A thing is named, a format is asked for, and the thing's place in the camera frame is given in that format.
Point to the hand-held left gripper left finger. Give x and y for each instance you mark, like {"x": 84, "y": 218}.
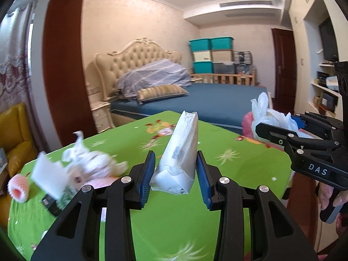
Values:
{"x": 148, "y": 174}

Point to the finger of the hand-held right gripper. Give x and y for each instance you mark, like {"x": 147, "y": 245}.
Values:
{"x": 320, "y": 125}
{"x": 272, "y": 133}

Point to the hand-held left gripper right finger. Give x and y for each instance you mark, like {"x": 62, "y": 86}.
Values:
{"x": 202, "y": 174}

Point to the white plastic bag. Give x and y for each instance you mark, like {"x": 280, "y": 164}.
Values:
{"x": 267, "y": 114}

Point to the pink trash bin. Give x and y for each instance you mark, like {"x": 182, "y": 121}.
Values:
{"x": 246, "y": 125}

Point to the white tissue packet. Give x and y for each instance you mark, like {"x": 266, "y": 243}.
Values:
{"x": 179, "y": 152}

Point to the person's right hand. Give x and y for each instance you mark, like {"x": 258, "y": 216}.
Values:
{"x": 323, "y": 198}

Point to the dark blue box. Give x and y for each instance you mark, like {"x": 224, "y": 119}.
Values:
{"x": 329, "y": 100}

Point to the light blue tissue box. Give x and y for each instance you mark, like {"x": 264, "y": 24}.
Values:
{"x": 332, "y": 83}

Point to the black cardboard box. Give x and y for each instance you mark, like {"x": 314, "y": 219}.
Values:
{"x": 321, "y": 78}

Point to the green printed tablecloth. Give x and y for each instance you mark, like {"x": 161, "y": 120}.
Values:
{"x": 174, "y": 223}

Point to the dark wooden door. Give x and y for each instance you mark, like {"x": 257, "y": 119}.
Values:
{"x": 284, "y": 70}

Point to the bed with blue sheet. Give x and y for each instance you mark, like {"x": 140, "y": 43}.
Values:
{"x": 206, "y": 100}

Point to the cream carved nightstand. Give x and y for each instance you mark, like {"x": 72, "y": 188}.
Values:
{"x": 100, "y": 114}

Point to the black white checkered bags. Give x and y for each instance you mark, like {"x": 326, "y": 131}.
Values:
{"x": 243, "y": 59}

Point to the striped beige pillow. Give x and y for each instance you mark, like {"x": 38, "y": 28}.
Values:
{"x": 160, "y": 92}

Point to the black television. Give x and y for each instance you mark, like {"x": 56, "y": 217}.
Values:
{"x": 327, "y": 40}

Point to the stack of plastic storage boxes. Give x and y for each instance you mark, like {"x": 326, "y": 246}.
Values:
{"x": 212, "y": 55}

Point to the white paper card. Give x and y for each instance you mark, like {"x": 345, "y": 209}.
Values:
{"x": 50, "y": 176}

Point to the blue striped quilt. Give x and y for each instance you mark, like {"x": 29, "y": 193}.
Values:
{"x": 155, "y": 76}

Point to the small black box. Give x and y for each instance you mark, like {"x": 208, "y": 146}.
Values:
{"x": 53, "y": 206}

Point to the beige tufted headboard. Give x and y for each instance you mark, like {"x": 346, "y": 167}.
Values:
{"x": 130, "y": 57}

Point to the pink white foam fruit net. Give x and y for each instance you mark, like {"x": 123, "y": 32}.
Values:
{"x": 19, "y": 191}

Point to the yellow sofa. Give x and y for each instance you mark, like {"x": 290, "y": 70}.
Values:
{"x": 16, "y": 130}

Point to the patterned curtain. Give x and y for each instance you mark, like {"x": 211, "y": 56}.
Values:
{"x": 13, "y": 68}

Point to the white built-in wall cabinet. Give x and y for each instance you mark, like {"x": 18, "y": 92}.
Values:
{"x": 299, "y": 59}

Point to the wooden crib rail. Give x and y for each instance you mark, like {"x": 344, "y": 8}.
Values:
{"x": 223, "y": 78}

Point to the brown wooden door frame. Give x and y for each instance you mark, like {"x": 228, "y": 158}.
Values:
{"x": 65, "y": 59}

